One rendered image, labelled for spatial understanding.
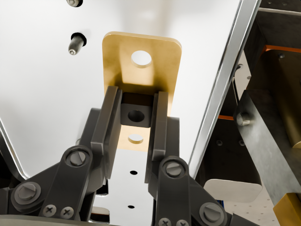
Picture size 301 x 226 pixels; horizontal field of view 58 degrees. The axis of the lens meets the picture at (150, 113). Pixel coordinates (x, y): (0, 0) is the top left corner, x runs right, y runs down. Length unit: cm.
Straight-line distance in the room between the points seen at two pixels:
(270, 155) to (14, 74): 21
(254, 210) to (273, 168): 86
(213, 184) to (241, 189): 4
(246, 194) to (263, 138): 16
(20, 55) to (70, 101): 5
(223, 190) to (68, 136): 20
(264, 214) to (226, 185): 76
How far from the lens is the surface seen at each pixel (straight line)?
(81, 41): 20
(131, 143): 18
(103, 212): 45
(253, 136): 24
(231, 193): 37
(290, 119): 23
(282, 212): 21
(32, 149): 33
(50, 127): 29
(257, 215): 112
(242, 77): 61
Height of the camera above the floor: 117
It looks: 45 degrees down
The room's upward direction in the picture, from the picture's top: 173 degrees counter-clockwise
